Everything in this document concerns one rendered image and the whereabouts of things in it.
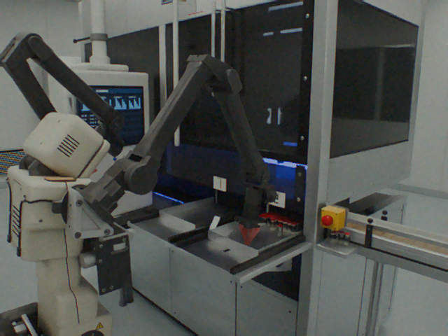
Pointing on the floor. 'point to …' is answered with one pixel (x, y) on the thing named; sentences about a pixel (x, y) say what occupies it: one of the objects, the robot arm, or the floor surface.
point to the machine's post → (317, 160)
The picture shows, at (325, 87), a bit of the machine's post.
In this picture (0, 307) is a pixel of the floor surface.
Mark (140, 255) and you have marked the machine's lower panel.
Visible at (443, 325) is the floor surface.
